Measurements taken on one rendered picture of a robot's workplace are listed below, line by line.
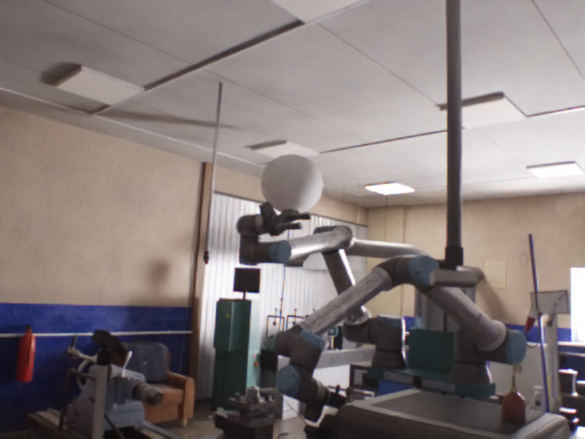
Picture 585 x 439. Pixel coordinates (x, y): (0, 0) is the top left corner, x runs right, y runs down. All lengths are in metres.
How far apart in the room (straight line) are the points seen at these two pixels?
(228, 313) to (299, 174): 2.04
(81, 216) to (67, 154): 0.74
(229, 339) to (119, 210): 2.11
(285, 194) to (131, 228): 2.04
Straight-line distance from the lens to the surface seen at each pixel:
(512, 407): 1.54
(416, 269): 1.94
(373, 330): 2.75
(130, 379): 2.92
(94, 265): 6.33
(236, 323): 6.52
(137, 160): 6.69
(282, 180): 5.72
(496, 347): 2.30
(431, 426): 1.46
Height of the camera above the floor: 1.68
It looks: 9 degrees up
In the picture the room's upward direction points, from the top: 3 degrees clockwise
